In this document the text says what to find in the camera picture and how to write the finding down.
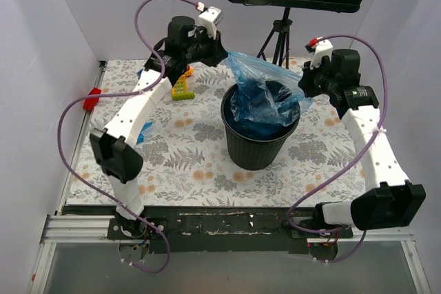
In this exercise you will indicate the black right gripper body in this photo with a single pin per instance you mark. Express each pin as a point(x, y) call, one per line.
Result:
point(311, 78)

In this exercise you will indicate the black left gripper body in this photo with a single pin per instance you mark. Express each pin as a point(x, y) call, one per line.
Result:
point(213, 50)

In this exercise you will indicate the blue trash bag roll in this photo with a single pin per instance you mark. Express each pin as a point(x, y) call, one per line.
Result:
point(267, 99)

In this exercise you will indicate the black ribbed trash bin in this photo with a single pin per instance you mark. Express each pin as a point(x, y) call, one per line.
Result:
point(251, 145)

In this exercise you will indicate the small blue trash bag piece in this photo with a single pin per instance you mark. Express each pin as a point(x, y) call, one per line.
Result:
point(145, 131)

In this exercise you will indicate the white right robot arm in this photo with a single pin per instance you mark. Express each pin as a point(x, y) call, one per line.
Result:
point(390, 199)

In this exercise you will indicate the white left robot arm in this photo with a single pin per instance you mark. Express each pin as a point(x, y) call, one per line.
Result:
point(113, 146)

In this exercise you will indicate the yellow toy block house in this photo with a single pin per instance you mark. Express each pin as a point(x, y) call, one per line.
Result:
point(179, 91)

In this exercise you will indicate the floral patterned table mat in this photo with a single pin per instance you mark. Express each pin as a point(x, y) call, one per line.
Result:
point(186, 161)

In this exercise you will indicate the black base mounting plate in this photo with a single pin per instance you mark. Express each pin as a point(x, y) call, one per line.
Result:
point(224, 229)

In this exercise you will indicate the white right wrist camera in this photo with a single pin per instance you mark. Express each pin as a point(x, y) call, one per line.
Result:
point(319, 47)

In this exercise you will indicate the red block on rail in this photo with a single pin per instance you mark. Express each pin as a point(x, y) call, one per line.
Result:
point(90, 103)

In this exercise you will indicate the aluminium frame rail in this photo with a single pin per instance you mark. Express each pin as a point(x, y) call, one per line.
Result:
point(87, 253)

